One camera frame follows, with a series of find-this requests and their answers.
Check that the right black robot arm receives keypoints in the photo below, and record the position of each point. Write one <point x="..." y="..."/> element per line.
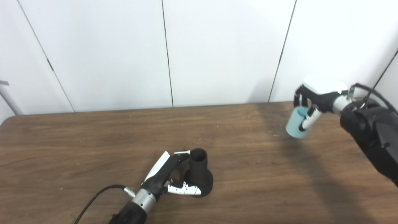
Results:
<point x="373" y="130"/>

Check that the grey tape piece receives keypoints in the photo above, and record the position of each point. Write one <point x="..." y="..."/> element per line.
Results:
<point x="3" y="83"/>

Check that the black nozzle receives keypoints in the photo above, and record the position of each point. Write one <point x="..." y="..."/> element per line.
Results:
<point x="199" y="179"/>

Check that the white corner post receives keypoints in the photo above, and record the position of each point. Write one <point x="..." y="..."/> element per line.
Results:
<point x="9" y="99"/>

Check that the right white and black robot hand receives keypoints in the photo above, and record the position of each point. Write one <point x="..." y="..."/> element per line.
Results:
<point x="323" y="90"/>

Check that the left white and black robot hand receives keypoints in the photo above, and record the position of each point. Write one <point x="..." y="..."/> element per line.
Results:
<point x="160" y="174"/>

